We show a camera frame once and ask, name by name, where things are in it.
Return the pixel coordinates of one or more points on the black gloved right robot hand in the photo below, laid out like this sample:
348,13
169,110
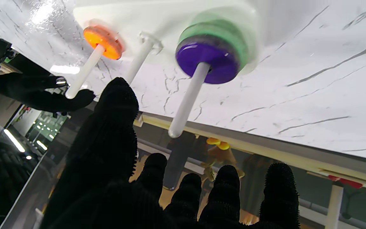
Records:
27,89

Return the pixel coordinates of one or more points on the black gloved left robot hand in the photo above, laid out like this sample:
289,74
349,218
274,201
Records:
106,143

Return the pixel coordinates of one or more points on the white Hanoi base with rods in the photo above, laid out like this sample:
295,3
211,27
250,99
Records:
157,16

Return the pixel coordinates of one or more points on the printed kitchen backdrop banner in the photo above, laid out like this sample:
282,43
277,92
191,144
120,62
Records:
361,206

